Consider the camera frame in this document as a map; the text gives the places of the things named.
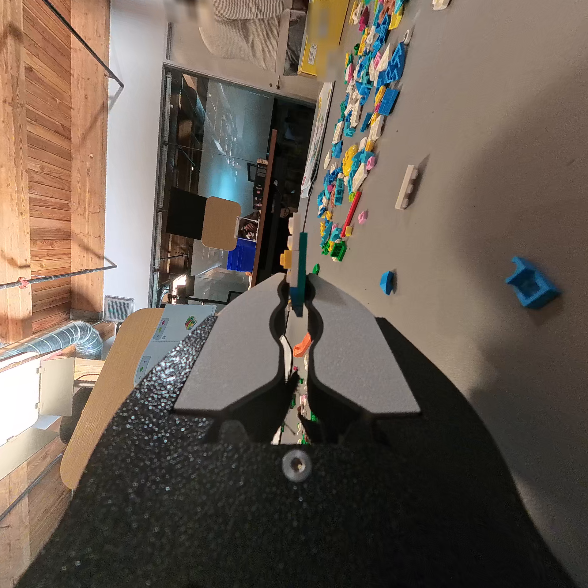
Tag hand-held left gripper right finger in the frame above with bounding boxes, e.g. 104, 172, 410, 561
306, 274, 422, 418

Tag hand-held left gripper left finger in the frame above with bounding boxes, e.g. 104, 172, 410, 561
174, 272, 288, 420

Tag teal white yellow brick assembly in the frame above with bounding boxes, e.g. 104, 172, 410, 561
280, 212, 318, 319

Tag grey desk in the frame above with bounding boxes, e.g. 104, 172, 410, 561
271, 0, 588, 588

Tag printed instruction sheet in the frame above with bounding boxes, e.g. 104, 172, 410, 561
133, 303, 217, 387

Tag cluster of small mixed bricks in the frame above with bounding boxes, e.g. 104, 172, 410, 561
276, 365, 320, 445

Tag blue plastic crates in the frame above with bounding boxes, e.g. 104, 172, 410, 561
226, 239, 256, 273

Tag metal vent grille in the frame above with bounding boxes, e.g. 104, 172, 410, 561
103, 295, 136, 322

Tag light wooden table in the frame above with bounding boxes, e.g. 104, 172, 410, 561
60, 306, 167, 490

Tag tan rounded board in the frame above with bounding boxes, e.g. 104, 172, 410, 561
201, 196, 243, 251

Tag long red bar brick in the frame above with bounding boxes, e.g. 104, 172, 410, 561
340, 191, 363, 238

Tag black panel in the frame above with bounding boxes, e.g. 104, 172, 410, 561
165, 186, 208, 241

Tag long white brick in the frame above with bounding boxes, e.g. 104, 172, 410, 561
394, 164, 420, 210

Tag black metal rod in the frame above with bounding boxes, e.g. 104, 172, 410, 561
43, 0, 125, 88
0, 264, 118, 291

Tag blue arch brick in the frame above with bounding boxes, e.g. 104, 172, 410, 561
505, 256, 561, 310

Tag white cabinet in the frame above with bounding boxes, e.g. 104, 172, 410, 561
0, 356, 77, 449

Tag glass partition window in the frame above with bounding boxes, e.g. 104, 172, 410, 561
151, 63, 319, 307

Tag white instruction booklet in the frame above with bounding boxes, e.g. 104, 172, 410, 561
301, 81, 335, 198

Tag pile of colourful toy bricks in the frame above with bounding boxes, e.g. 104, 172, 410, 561
317, 0, 410, 259

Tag yellow cardboard box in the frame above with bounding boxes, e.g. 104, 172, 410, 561
297, 0, 350, 77

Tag silver ventilation duct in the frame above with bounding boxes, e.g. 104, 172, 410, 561
0, 320, 104, 362

